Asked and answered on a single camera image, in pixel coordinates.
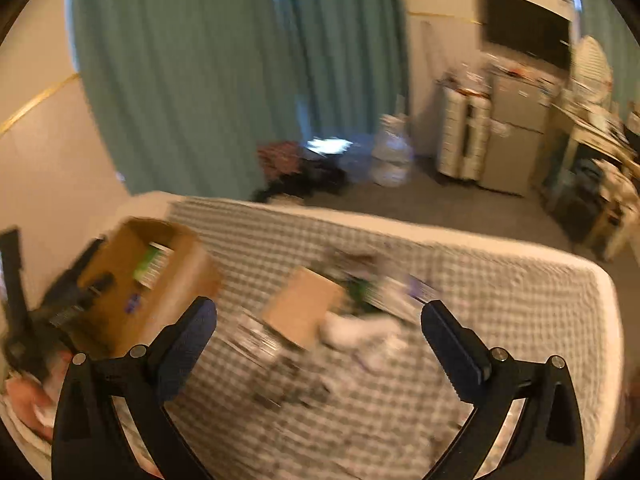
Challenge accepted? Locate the white vanity desk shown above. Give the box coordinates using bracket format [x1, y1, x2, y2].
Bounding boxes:
[534, 104, 639, 261]

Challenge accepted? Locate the clear bag of cotton pads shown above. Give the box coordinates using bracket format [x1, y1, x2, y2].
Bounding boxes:
[364, 260, 440, 325]

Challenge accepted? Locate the white suitcase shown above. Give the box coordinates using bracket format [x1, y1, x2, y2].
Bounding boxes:
[436, 87, 491, 182]

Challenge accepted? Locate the oval vanity mirror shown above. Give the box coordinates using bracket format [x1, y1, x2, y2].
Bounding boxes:
[570, 36, 613, 105]

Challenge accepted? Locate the green white medicine box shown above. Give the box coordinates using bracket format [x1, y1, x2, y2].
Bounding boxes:
[134, 242, 174, 289]

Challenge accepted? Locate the grey checkered bed sheet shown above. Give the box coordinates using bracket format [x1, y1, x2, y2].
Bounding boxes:
[116, 192, 623, 479]

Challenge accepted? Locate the large water jug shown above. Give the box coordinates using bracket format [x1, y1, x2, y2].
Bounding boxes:
[370, 114, 413, 188]

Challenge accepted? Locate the silver blister pack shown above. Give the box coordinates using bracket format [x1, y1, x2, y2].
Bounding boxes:
[226, 312, 283, 366]

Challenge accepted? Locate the white plastic bottle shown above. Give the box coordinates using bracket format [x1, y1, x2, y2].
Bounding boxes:
[319, 312, 402, 351]

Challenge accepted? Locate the tan medicine box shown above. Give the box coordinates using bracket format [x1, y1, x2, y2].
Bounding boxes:
[260, 266, 345, 350]

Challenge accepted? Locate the black wall television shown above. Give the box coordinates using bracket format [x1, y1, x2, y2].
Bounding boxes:
[483, 0, 570, 70]

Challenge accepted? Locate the teal curtain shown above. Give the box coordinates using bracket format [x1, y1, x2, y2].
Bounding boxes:
[68, 0, 409, 200]

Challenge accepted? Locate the white purple cream tube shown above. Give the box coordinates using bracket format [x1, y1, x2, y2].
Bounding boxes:
[354, 337, 408, 374]

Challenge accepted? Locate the grey mini fridge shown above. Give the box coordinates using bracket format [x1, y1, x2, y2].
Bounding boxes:
[478, 74, 549, 196]

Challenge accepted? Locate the brown cardboard box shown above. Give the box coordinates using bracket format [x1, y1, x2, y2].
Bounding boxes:
[68, 217, 222, 359]

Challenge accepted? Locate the floral patterned bag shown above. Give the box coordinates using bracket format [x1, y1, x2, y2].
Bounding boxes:
[257, 141, 300, 182]

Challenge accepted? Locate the green snack wrapper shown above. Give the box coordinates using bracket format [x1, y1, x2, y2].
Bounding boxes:
[345, 278, 374, 313]

